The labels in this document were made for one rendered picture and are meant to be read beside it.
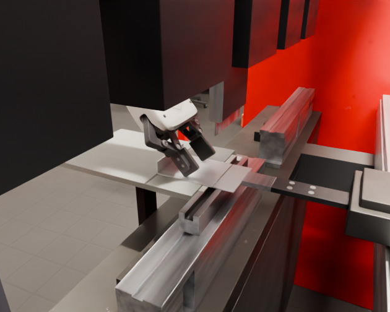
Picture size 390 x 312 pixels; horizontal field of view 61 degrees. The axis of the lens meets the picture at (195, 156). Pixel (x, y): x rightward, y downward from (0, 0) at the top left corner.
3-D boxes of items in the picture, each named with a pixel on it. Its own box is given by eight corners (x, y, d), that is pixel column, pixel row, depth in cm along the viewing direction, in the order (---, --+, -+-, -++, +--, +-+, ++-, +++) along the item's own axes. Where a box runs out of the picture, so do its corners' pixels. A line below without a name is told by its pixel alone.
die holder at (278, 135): (295, 111, 125) (298, 86, 121) (311, 114, 123) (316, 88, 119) (256, 164, 85) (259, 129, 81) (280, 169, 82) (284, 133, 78)
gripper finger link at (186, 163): (164, 138, 48) (191, 176, 48) (175, 131, 50) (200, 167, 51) (150, 148, 50) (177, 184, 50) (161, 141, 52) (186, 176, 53)
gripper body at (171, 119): (129, 62, 47) (176, 128, 47) (166, 53, 55) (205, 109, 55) (101, 92, 51) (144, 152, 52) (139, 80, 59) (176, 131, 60)
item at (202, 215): (231, 169, 61) (232, 155, 60) (247, 173, 60) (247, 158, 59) (179, 229, 45) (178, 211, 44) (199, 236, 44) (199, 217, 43)
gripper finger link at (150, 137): (134, 127, 46) (164, 153, 48) (151, 99, 52) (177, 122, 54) (130, 132, 47) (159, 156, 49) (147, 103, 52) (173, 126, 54)
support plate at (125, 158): (121, 132, 73) (121, 128, 72) (234, 155, 62) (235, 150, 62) (57, 165, 58) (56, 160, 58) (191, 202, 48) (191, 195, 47)
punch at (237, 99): (233, 115, 55) (236, 56, 51) (244, 117, 54) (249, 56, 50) (208, 135, 47) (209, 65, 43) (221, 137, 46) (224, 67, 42)
